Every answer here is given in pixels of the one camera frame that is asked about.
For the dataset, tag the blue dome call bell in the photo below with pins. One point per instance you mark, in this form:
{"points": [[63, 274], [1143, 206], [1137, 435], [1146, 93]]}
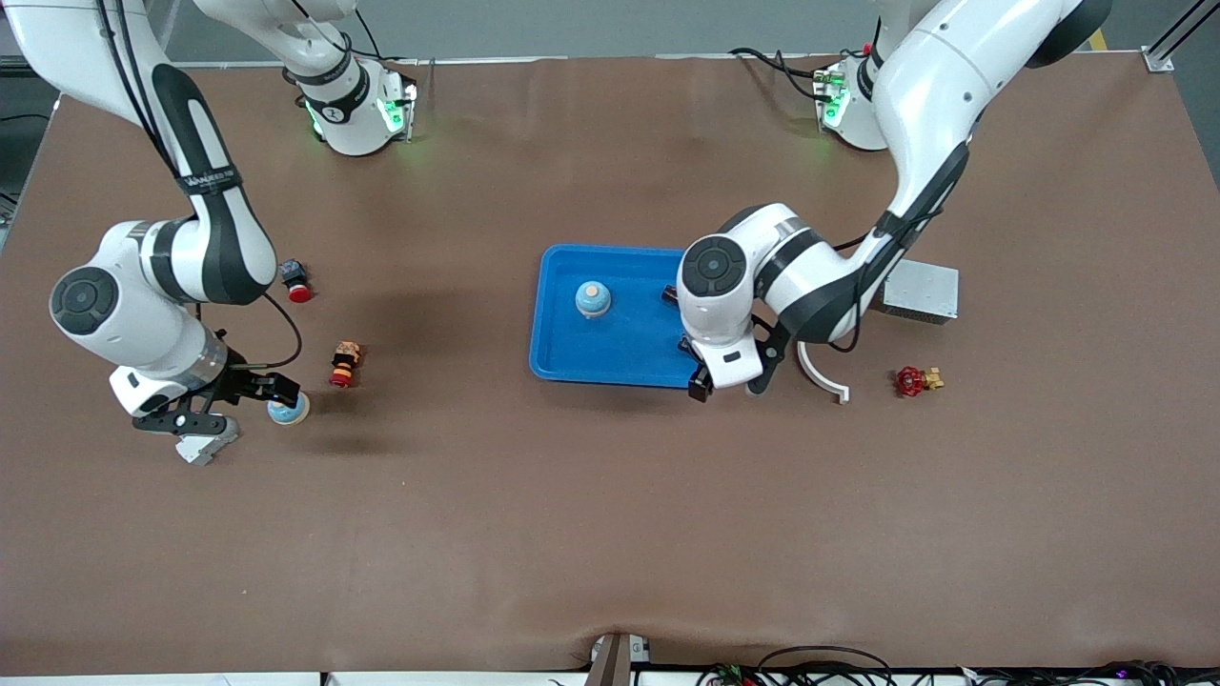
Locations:
{"points": [[286, 413], [592, 301]]}

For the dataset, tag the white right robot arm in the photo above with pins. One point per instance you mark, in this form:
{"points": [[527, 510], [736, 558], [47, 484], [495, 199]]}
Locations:
{"points": [[143, 324]]}

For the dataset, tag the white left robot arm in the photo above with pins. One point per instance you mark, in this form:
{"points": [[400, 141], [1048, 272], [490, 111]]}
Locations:
{"points": [[934, 95]]}

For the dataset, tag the blue plastic tray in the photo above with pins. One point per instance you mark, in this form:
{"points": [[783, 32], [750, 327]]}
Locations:
{"points": [[620, 353]]}

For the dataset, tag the white circuit breaker block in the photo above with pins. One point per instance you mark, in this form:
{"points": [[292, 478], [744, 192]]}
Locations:
{"points": [[205, 448]]}

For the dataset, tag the white semicircular pipe clamp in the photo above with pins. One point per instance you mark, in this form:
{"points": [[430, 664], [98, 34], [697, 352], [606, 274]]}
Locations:
{"points": [[809, 372]]}

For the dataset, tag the black red emergency stop button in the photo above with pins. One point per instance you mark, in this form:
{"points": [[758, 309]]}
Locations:
{"points": [[297, 286]]}

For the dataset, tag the brown table cover mat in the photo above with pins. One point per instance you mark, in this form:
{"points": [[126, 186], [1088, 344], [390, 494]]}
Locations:
{"points": [[610, 524]]}

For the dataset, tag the silver metal power supply box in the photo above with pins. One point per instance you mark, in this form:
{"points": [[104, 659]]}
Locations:
{"points": [[925, 291]]}

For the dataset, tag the red orange push button switch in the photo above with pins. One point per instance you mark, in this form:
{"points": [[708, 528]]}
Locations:
{"points": [[344, 367]]}

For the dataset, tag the grey table edge bracket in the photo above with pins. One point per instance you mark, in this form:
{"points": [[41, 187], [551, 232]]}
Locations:
{"points": [[610, 667]]}

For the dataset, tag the aluminium frame profile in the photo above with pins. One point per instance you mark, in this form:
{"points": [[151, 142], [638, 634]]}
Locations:
{"points": [[1158, 60]]}

